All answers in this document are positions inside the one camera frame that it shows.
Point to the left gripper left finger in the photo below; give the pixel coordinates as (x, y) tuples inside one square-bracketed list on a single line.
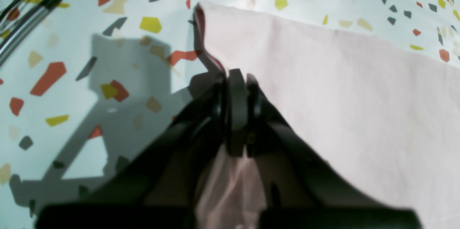
[(158, 190)]

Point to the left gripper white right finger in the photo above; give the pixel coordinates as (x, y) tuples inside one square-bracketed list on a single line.
[(302, 190)]

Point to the pink T-shirt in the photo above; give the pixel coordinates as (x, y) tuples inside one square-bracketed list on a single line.
[(386, 119)]

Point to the terrazzo patterned tablecloth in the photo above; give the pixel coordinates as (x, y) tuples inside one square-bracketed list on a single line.
[(97, 80)]

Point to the orange handled screwdriver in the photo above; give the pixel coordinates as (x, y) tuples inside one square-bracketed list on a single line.
[(29, 22)]

